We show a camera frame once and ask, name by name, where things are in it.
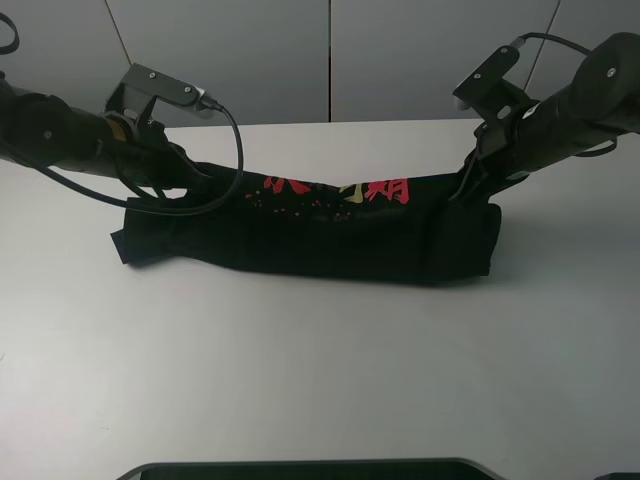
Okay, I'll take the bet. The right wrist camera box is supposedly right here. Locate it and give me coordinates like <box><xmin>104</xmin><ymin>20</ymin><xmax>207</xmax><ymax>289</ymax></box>
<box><xmin>453</xmin><ymin>38</ymin><xmax>534</xmax><ymax>127</ymax></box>

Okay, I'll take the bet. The black printed t-shirt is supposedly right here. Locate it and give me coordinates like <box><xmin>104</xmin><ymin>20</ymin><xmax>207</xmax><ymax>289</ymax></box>
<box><xmin>112</xmin><ymin>172</ymin><xmax>502</xmax><ymax>286</ymax></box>

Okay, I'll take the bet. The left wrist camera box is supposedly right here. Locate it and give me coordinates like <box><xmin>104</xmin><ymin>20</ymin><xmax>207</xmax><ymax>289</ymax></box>
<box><xmin>105</xmin><ymin>64</ymin><xmax>221</xmax><ymax>121</ymax></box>

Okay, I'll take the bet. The left black camera cable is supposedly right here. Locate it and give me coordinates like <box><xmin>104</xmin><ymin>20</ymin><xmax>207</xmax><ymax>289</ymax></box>
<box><xmin>0</xmin><ymin>12</ymin><xmax>245</xmax><ymax>217</ymax></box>

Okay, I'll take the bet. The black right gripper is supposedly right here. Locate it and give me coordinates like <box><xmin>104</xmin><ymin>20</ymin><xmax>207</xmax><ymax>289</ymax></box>
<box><xmin>448</xmin><ymin>97</ymin><xmax>530</xmax><ymax>204</ymax></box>

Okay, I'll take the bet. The dark tablet screen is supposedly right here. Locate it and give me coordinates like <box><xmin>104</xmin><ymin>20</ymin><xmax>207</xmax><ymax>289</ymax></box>
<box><xmin>121</xmin><ymin>458</ymin><xmax>500</xmax><ymax>479</ymax></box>

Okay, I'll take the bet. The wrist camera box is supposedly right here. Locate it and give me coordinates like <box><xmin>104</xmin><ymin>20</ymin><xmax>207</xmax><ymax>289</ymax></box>
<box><xmin>105</xmin><ymin>64</ymin><xmax>221</xmax><ymax>121</ymax></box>
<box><xmin>453</xmin><ymin>38</ymin><xmax>534</xmax><ymax>127</ymax></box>

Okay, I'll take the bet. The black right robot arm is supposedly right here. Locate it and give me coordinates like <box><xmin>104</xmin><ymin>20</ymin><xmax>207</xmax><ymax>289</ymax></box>
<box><xmin>451</xmin><ymin>32</ymin><xmax>639</xmax><ymax>202</ymax></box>

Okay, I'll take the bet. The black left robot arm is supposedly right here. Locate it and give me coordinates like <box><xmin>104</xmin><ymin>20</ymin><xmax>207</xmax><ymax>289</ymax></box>
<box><xmin>1</xmin><ymin>64</ymin><xmax>213</xmax><ymax>192</ymax></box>

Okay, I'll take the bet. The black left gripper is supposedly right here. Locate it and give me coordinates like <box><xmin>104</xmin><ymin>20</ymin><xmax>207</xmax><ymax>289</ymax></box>
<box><xmin>102</xmin><ymin>112</ymin><xmax>220</xmax><ymax>198</ymax></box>

